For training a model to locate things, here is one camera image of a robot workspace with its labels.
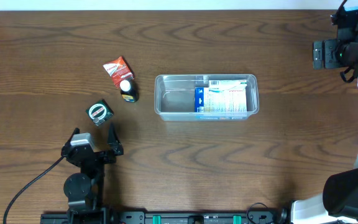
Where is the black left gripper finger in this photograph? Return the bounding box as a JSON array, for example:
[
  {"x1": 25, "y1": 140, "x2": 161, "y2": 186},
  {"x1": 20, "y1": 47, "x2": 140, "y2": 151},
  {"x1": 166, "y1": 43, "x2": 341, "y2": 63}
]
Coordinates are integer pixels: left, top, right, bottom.
[
  {"x1": 65, "y1": 128, "x2": 80, "y2": 146},
  {"x1": 107, "y1": 123, "x2": 121, "y2": 150}
]

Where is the blue snack packet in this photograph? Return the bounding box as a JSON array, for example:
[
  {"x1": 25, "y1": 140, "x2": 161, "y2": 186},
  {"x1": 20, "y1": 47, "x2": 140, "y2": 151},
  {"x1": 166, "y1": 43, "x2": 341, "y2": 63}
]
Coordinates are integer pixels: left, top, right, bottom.
[{"x1": 194, "y1": 87, "x2": 247, "y2": 120}]

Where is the white green medicine box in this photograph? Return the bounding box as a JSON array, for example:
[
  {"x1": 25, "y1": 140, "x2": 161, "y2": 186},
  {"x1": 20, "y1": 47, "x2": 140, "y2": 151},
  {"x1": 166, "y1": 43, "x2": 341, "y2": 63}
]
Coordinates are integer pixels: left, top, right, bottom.
[{"x1": 208, "y1": 80, "x2": 247, "y2": 92}]

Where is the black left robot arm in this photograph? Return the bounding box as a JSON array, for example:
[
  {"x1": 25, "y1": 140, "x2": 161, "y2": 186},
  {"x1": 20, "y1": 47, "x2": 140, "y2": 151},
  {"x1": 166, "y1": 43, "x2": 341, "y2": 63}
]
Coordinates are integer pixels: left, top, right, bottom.
[{"x1": 61, "y1": 124, "x2": 124, "y2": 223}]

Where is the clear plastic container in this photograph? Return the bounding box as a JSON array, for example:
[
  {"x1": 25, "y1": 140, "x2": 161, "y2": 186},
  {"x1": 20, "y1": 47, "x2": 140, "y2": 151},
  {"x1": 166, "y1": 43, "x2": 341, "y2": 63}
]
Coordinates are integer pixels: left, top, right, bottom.
[{"x1": 154, "y1": 74, "x2": 259, "y2": 121}]

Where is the dark green round-label box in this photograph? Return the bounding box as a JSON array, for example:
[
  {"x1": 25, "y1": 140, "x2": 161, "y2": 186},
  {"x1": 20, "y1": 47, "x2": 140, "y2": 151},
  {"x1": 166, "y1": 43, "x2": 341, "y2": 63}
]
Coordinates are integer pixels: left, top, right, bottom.
[{"x1": 86, "y1": 99, "x2": 114, "y2": 126}]

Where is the small dark bottle white cap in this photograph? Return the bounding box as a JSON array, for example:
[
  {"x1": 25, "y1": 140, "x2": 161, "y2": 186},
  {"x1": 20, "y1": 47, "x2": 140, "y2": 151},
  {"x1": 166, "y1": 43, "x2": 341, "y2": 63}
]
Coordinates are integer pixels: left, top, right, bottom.
[{"x1": 119, "y1": 80, "x2": 139, "y2": 103}]

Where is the red white sachet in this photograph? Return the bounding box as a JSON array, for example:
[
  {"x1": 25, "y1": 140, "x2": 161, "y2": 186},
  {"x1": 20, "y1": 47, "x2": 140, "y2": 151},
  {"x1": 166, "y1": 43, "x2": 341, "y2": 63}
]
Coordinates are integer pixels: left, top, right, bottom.
[{"x1": 103, "y1": 56, "x2": 134, "y2": 88}]

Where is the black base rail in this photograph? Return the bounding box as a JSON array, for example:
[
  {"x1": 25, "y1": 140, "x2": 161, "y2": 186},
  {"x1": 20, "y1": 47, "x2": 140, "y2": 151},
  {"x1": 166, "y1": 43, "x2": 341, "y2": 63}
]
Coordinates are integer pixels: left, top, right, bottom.
[{"x1": 40, "y1": 204, "x2": 290, "y2": 224}]

